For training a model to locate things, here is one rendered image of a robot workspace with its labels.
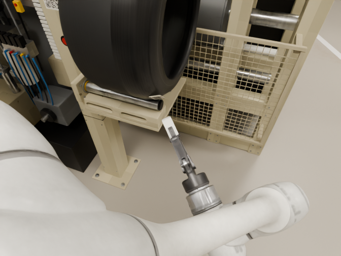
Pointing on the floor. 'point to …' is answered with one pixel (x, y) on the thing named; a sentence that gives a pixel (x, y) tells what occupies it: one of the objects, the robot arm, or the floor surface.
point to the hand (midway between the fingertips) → (170, 128)
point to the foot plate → (122, 183)
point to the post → (113, 150)
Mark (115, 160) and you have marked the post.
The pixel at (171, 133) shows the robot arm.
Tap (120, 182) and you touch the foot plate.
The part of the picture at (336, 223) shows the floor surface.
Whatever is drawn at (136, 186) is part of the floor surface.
